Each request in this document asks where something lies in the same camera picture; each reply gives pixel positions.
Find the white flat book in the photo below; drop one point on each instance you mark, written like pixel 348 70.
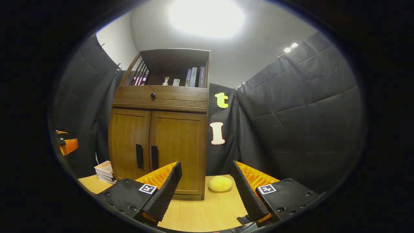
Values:
pixel 110 181

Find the yellow round sponge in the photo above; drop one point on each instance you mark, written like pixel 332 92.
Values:
pixel 220 183

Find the small white box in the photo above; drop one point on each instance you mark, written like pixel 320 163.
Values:
pixel 176 82

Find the dark-edged flat book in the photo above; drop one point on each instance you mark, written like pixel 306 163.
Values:
pixel 108 178

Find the large ceiling light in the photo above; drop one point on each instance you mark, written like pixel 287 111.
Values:
pixel 207 17

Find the dark upright book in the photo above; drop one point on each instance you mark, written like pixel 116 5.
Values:
pixel 201 77

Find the black backdrop cloth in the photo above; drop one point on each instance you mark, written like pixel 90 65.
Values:
pixel 307 113

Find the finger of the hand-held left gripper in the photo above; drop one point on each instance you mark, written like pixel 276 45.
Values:
pixel 69 146

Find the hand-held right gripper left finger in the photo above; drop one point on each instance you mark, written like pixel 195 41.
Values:
pixel 166 191

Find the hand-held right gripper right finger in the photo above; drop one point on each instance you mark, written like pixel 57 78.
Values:
pixel 247 191

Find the wooden double-door shoe cabinet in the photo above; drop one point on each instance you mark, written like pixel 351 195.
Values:
pixel 174 58

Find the wooden shoe cabinet door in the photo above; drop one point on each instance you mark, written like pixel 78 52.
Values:
pixel 124 139
pixel 178 136

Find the pale grey upright book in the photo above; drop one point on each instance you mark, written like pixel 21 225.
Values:
pixel 193 77

